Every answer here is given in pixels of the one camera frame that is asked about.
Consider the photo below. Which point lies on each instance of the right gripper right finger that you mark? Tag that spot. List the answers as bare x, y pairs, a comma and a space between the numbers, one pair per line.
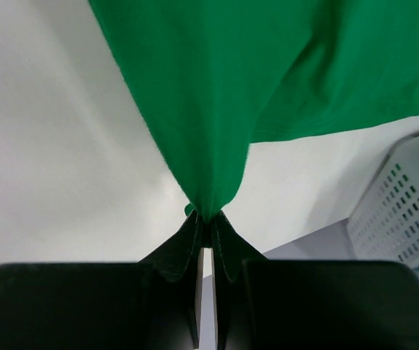
309, 304

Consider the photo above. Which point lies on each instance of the green t shirt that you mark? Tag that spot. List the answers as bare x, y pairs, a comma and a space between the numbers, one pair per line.
210, 78

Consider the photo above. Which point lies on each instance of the white plastic basket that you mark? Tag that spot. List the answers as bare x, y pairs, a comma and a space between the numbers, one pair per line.
385, 223

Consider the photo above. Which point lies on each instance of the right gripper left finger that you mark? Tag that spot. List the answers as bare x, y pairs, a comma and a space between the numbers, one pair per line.
151, 304

